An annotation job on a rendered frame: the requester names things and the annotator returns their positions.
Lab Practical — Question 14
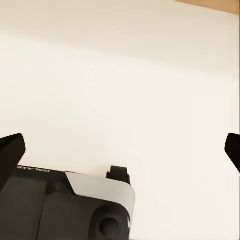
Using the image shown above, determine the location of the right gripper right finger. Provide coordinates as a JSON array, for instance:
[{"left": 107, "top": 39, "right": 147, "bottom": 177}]
[{"left": 224, "top": 133, "right": 240, "bottom": 172}]

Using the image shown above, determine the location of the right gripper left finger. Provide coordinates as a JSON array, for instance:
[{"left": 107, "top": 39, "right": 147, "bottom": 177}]
[{"left": 0, "top": 133, "right": 26, "bottom": 193}]

